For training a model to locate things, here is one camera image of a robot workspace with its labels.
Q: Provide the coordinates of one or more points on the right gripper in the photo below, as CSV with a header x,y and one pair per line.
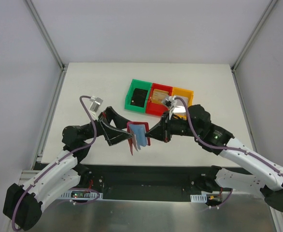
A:
x,y
166,126

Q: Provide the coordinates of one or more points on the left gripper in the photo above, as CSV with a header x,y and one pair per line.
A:
x,y
103,121

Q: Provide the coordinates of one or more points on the red leather card holder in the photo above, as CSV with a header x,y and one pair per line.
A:
x,y
138,132

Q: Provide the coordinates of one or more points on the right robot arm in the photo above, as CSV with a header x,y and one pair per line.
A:
x,y
264,179

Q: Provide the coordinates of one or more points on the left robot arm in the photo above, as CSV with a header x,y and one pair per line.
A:
x,y
24,204

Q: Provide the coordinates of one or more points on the silver VIP card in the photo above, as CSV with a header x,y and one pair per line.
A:
x,y
179,108

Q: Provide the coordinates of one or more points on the gold VIP card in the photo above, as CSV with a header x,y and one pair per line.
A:
x,y
158,96

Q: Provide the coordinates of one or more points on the black VIP card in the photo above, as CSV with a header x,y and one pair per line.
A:
x,y
139,97

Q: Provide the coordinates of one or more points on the red plastic bin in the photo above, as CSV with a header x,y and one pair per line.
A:
x,y
157,109

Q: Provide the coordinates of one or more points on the yellow plastic bin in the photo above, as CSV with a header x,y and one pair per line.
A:
x,y
186,93

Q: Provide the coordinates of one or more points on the green plastic bin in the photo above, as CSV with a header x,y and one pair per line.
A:
x,y
137,84

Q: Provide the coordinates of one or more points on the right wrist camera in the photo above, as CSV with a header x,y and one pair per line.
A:
x,y
170,103

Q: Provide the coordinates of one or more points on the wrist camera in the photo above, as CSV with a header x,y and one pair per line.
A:
x,y
170,103
95,104

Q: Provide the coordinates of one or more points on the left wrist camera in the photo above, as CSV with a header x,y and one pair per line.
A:
x,y
95,104

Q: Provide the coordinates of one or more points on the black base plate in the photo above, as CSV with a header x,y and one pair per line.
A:
x,y
148,183

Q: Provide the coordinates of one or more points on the right white cable duct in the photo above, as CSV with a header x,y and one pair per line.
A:
x,y
199,198

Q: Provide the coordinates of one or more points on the white cable duct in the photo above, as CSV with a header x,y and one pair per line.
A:
x,y
199,198
80,195

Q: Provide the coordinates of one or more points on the left white cable duct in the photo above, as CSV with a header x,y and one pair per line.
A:
x,y
80,195

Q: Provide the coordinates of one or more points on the left aluminium table rail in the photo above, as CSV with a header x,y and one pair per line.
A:
x,y
49,117

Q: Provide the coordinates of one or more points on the aluminium table rail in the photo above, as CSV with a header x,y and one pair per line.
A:
x,y
49,117
244,110

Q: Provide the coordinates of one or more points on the right aluminium table rail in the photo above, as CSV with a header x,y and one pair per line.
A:
x,y
244,110

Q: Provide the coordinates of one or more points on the left aluminium frame post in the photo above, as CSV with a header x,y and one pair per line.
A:
x,y
44,33

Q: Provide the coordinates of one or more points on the aluminium frame post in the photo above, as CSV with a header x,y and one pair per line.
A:
x,y
255,32
44,33

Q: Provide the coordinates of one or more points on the right aluminium frame post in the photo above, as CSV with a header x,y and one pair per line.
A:
x,y
255,32

